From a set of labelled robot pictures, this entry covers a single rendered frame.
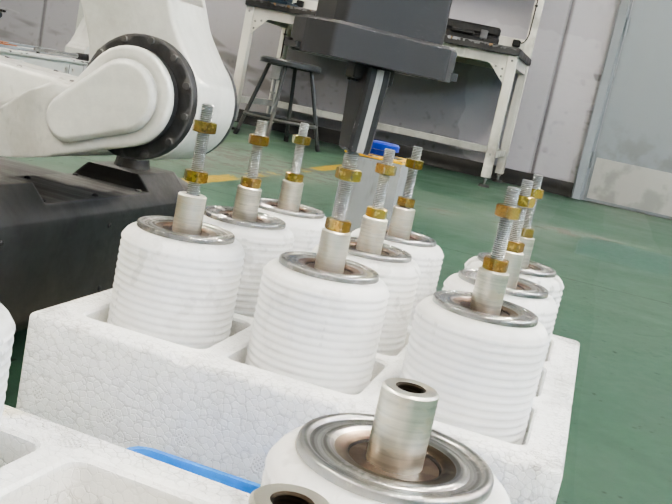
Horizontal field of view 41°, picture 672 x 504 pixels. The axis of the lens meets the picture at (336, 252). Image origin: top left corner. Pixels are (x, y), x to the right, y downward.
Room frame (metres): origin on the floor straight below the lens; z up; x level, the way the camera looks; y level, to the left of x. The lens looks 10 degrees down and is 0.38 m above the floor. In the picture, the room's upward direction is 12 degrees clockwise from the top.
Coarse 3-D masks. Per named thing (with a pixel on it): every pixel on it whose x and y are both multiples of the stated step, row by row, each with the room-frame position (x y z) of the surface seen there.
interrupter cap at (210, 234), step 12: (144, 216) 0.70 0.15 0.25; (156, 216) 0.71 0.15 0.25; (168, 216) 0.72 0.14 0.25; (144, 228) 0.66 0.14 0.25; (156, 228) 0.67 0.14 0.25; (168, 228) 0.69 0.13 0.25; (204, 228) 0.71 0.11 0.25; (216, 228) 0.72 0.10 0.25; (180, 240) 0.65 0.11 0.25; (192, 240) 0.66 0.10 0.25; (204, 240) 0.66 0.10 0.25; (216, 240) 0.67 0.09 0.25; (228, 240) 0.68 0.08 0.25
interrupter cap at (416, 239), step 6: (414, 234) 0.91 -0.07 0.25; (420, 234) 0.91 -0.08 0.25; (390, 240) 0.85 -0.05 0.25; (396, 240) 0.85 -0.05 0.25; (402, 240) 0.85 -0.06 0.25; (408, 240) 0.86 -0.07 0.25; (414, 240) 0.87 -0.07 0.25; (420, 240) 0.88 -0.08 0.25; (426, 240) 0.89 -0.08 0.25; (432, 240) 0.89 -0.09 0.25; (420, 246) 0.86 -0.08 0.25; (426, 246) 0.86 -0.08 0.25; (432, 246) 0.87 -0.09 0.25
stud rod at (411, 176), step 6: (414, 150) 0.89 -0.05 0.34; (420, 150) 0.89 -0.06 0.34; (414, 156) 0.89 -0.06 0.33; (408, 168) 0.89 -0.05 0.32; (408, 174) 0.89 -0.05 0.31; (414, 174) 0.89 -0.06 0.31; (408, 180) 0.89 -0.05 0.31; (414, 180) 0.89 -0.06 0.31; (408, 186) 0.89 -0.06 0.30; (408, 192) 0.89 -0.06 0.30; (408, 198) 0.89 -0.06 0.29
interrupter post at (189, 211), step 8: (184, 192) 0.69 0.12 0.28; (184, 200) 0.68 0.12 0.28; (192, 200) 0.68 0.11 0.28; (200, 200) 0.68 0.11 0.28; (176, 208) 0.69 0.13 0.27; (184, 208) 0.68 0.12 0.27; (192, 208) 0.68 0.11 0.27; (200, 208) 0.68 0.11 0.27; (176, 216) 0.68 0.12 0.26; (184, 216) 0.68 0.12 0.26; (192, 216) 0.68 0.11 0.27; (200, 216) 0.69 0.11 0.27; (176, 224) 0.68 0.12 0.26; (184, 224) 0.68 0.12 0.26; (192, 224) 0.68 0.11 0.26; (200, 224) 0.69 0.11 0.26; (184, 232) 0.68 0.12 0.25; (192, 232) 0.68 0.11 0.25; (200, 232) 0.69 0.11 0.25
